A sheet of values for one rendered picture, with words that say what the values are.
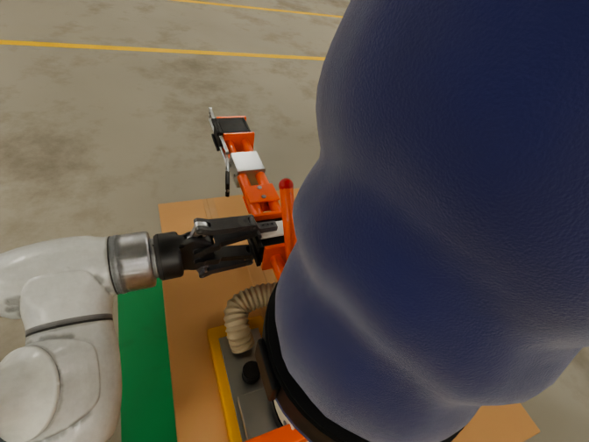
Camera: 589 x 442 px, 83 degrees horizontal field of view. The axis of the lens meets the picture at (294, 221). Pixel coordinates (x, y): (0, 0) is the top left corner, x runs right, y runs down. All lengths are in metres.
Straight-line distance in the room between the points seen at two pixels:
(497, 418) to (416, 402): 1.09
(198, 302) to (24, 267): 0.27
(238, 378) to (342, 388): 0.34
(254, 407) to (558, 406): 1.93
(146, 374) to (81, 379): 1.20
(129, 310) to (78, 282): 1.32
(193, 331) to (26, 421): 0.25
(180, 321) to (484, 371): 0.53
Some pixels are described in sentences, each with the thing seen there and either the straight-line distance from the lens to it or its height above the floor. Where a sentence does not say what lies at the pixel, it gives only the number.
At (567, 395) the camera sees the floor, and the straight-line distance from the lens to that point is 2.38.
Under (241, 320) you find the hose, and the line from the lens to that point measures 0.56.
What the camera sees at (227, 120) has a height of 1.14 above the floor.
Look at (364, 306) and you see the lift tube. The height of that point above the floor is 1.43.
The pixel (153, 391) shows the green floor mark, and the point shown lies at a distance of 1.67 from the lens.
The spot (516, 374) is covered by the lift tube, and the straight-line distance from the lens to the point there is 0.22.
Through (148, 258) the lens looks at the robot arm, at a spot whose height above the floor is 1.16.
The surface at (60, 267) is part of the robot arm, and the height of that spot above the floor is 1.17.
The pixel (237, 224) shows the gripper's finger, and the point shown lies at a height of 1.18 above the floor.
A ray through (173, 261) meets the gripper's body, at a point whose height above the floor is 1.15.
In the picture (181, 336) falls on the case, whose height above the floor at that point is 1.00.
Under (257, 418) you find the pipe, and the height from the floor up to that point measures 1.05.
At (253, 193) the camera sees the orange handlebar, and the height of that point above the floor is 1.14.
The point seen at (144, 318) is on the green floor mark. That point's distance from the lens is 1.81.
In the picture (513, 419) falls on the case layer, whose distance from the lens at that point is 1.38.
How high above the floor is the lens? 1.58
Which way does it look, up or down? 45 degrees down
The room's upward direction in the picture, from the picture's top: 14 degrees clockwise
